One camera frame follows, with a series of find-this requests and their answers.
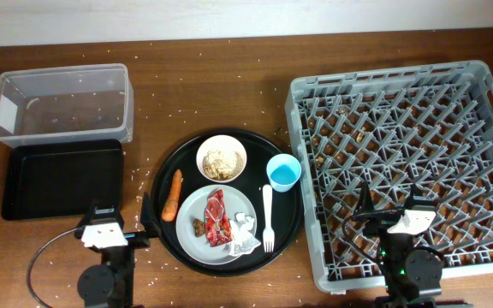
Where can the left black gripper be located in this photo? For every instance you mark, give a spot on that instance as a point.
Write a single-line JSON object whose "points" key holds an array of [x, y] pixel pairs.
{"points": [[148, 224]]}

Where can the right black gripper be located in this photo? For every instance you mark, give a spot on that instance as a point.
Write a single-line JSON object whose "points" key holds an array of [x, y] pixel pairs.
{"points": [[380, 222]]}

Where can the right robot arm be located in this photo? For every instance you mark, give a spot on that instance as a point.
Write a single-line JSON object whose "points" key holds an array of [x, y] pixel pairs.
{"points": [[412, 274]]}

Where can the white plastic fork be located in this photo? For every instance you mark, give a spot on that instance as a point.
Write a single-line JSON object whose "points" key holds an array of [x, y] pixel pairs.
{"points": [[268, 232]]}

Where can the light blue cup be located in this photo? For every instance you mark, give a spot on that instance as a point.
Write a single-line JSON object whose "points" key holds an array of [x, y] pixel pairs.
{"points": [[283, 171]]}

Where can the brown food scrap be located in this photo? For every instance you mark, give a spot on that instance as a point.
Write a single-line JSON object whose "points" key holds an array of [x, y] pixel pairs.
{"points": [[199, 227]]}

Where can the black rectangular tray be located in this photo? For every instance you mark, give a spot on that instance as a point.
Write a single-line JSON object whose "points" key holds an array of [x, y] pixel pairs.
{"points": [[65, 179]]}

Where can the red snack wrapper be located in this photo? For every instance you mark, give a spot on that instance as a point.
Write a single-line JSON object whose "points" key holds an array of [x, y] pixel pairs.
{"points": [[217, 227]]}

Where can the clear plastic waste bin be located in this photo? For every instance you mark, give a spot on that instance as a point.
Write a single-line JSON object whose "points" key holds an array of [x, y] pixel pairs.
{"points": [[66, 104]]}

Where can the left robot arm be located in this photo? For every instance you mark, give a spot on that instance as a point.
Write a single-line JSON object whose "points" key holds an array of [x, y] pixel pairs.
{"points": [[111, 282]]}

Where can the round black serving tray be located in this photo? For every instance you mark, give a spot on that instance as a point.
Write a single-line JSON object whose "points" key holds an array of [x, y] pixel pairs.
{"points": [[287, 207]]}

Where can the rice and peanut leftovers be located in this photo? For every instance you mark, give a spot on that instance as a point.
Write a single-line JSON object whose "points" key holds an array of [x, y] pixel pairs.
{"points": [[222, 165]]}

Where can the grey dishwasher rack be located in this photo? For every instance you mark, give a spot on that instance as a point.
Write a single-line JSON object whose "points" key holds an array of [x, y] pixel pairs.
{"points": [[429, 125]]}

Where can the orange carrot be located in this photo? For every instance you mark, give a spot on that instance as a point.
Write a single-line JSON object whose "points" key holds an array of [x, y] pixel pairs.
{"points": [[171, 205]]}

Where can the white tissue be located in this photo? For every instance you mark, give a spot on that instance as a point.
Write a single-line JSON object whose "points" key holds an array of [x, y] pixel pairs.
{"points": [[244, 241]]}

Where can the grey plate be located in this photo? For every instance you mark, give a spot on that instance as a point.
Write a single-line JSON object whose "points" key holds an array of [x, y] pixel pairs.
{"points": [[198, 248]]}

